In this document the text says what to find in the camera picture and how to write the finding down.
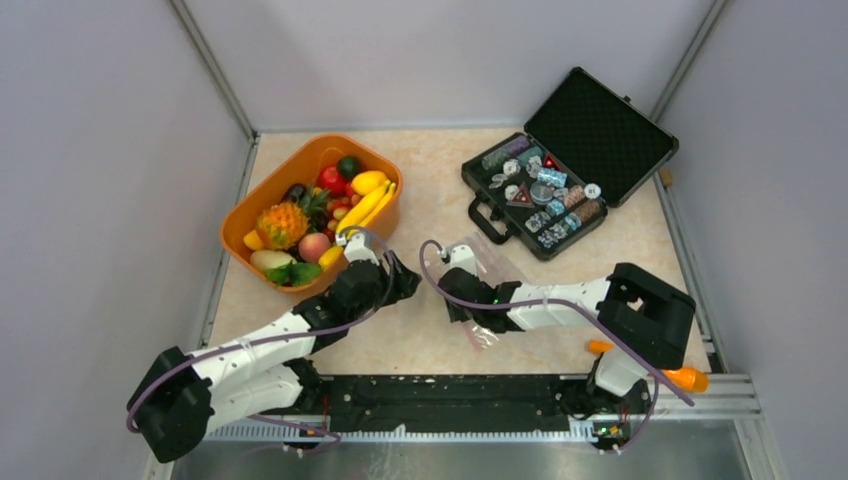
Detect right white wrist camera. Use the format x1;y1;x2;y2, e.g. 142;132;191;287
440;244;478;277

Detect black poker chip case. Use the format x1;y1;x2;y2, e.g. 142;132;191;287
461;67;679;261

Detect clear zip top bag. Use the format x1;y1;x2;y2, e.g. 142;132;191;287
450;232;526;352

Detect toy pineapple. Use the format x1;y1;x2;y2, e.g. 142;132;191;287
255;187;330;251

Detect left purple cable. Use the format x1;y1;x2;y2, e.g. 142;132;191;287
125;226;399;456

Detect red toy tomato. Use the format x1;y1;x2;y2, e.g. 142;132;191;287
317;166;348;197

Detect toy eggplant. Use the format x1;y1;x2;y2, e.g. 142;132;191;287
281;183;309;203

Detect yellow toy lemon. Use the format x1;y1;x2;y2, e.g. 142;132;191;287
351;170;388;196

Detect purple cable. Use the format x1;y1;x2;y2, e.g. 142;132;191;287
125;226;399;456
418;239;696;454

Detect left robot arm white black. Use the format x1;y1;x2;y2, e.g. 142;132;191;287
127;252;421;463

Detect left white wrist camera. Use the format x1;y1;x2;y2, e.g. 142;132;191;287
336;232;380;265

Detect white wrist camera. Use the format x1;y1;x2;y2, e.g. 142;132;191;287
336;232;380;265
440;244;478;277

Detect small yellow toy fruit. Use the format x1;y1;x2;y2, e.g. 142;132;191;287
243;230;266;251

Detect toy peach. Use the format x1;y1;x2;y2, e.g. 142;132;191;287
298;232;332;263

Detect orange plastic basket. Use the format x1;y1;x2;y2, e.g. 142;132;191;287
219;134;404;295

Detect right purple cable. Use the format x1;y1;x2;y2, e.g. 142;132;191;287
418;239;696;454

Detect orange handled tool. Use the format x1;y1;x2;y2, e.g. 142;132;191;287
587;340;709;396

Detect yellow toy banana bunch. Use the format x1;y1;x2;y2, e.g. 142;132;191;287
318;180;397;270

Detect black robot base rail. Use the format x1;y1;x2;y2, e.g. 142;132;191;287
264;374;654;439

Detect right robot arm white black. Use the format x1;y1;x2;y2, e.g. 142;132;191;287
432;263;696;412

